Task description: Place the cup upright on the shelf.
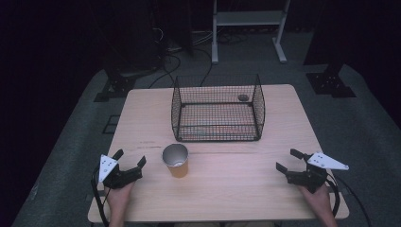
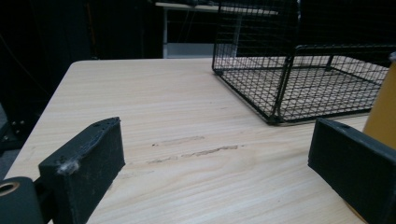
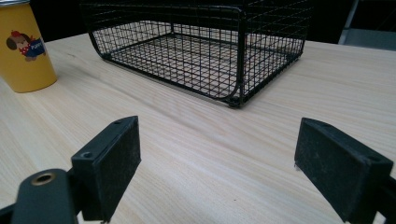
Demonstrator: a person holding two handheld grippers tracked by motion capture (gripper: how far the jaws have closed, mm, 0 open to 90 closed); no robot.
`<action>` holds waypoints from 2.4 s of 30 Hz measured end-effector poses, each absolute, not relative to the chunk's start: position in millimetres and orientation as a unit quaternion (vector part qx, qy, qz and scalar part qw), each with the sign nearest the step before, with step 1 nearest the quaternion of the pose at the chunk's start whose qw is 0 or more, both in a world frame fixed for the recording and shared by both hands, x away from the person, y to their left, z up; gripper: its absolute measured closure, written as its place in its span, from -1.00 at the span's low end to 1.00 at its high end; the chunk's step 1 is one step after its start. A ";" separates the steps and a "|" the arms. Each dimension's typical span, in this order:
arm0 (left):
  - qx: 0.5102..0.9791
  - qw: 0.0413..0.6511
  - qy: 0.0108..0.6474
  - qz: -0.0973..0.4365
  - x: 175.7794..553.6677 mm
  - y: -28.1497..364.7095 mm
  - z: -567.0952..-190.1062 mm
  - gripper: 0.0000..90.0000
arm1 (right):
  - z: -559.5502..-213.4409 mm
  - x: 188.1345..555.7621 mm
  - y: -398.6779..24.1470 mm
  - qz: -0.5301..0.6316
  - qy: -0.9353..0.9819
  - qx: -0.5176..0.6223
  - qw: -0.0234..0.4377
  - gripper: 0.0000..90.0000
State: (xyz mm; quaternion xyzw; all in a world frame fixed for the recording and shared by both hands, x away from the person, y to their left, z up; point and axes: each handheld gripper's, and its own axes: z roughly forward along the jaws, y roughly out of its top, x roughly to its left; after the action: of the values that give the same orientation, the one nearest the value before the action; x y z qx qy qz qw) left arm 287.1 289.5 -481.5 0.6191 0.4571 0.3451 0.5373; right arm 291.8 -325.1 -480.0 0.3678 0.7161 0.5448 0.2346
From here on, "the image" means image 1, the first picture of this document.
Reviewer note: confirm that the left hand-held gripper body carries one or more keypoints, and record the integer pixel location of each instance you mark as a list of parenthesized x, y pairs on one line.
[(118, 178)]

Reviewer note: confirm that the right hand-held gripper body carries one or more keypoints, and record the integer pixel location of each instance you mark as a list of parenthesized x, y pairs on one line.
[(310, 178)]

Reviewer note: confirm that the orange paper cup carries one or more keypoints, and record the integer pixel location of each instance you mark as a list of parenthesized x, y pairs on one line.
[(179, 170)]

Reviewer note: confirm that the person's left hand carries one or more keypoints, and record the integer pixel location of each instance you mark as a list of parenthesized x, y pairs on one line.
[(118, 198)]

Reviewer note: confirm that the person's right hand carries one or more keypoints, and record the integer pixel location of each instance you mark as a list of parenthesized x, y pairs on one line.
[(320, 200)]

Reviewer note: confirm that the black stand base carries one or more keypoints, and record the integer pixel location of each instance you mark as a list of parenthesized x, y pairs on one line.
[(118, 85), (331, 84)]

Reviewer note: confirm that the small dark round object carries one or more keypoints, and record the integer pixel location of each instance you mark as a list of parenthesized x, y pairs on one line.
[(243, 97)]

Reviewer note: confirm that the black rectangular floor frame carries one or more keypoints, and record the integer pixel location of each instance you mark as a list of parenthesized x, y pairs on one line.
[(111, 124)]

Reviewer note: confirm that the white metal stand frame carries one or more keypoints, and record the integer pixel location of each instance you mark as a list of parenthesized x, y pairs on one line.
[(249, 18)]

